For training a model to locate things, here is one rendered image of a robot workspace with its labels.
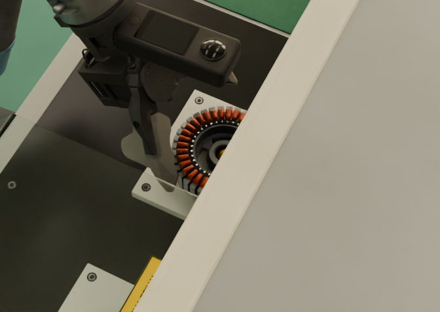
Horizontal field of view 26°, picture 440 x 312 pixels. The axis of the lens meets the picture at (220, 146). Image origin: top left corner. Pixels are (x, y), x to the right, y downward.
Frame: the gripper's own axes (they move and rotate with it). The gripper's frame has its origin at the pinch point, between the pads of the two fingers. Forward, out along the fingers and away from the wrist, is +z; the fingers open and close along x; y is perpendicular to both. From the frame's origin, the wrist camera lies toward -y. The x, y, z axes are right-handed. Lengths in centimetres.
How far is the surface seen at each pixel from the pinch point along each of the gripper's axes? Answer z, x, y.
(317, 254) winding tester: -32, 29, -42
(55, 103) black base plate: -4.8, 0.8, 20.1
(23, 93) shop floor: 40, -35, 96
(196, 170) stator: 1.0, 3.6, 0.3
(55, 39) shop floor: 40, -50, 98
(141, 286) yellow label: -16.7, 25.4, -18.5
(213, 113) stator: 0.1, -3.5, 1.8
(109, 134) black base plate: -0.9, 1.6, 13.4
